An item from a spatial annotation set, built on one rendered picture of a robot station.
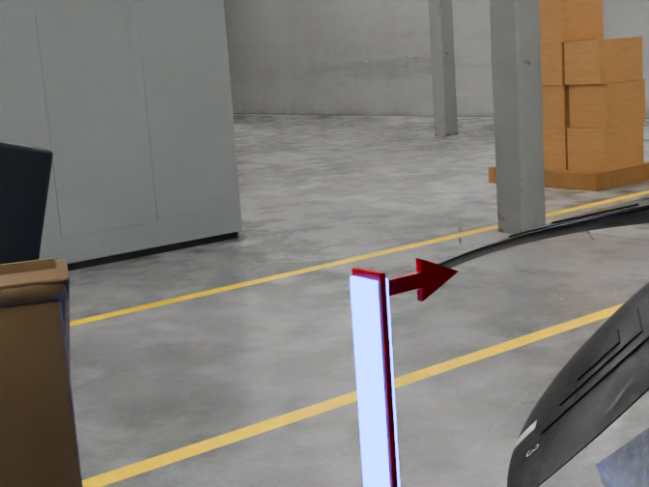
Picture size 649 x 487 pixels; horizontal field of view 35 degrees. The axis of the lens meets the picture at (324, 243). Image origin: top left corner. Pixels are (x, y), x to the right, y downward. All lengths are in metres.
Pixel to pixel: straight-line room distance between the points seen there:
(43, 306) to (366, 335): 0.17
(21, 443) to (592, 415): 0.52
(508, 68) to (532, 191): 0.84
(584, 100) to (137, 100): 3.87
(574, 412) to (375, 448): 0.39
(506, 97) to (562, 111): 2.21
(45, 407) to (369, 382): 0.17
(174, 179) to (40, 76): 1.16
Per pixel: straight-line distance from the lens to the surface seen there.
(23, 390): 0.53
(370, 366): 0.55
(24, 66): 6.74
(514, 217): 7.05
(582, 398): 0.93
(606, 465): 0.77
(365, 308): 0.55
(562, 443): 0.91
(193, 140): 7.27
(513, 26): 6.92
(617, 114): 9.03
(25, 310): 0.52
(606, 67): 8.91
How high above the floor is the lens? 1.31
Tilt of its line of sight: 11 degrees down
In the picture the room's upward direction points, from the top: 4 degrees counter-clockwise
